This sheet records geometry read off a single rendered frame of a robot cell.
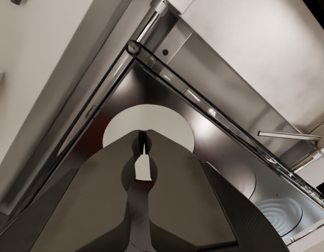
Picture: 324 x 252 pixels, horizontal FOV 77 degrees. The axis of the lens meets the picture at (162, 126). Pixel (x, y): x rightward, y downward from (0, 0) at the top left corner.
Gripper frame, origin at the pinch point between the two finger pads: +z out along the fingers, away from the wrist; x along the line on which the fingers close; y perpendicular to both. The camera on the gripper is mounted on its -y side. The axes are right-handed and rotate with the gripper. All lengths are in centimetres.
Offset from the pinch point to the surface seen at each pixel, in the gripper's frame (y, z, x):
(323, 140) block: 6.3, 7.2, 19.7
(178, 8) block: -7.0, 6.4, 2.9
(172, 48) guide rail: -3.4, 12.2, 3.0
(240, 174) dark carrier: 10.9, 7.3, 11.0
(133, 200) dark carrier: 14.2, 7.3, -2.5
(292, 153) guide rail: 13.3, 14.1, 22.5
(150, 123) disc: 3.1, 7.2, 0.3
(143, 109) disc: 1.6, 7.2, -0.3
